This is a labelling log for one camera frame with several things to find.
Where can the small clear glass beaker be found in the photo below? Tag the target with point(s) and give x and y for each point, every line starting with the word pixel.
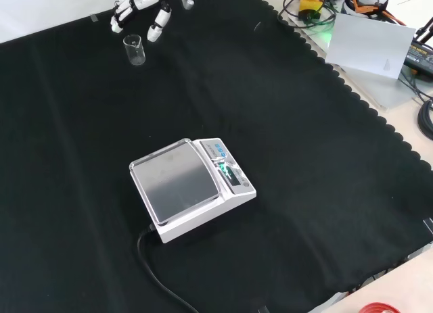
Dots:
pixel 135 51

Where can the grey tape strip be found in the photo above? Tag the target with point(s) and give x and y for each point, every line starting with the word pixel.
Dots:
pixel 93 18

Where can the black bench cloth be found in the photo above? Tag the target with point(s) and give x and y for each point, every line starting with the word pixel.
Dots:
pixel 101 140

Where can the yellow stop button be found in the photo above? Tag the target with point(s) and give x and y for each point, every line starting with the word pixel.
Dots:
pixel 310 3

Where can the white electronic balance steel pan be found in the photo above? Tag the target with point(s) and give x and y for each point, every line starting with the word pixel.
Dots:
pixel 182 188

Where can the pale standing board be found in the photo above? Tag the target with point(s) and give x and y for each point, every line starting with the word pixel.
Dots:
pixel 368 42

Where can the black power adapter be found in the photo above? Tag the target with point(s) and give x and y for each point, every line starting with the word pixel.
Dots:
pixel 419 56

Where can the red round object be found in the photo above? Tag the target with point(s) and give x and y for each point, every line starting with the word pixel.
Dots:
pixel 379 308

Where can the grey metal base plate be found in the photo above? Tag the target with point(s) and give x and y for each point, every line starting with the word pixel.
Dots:
pixel 382 90

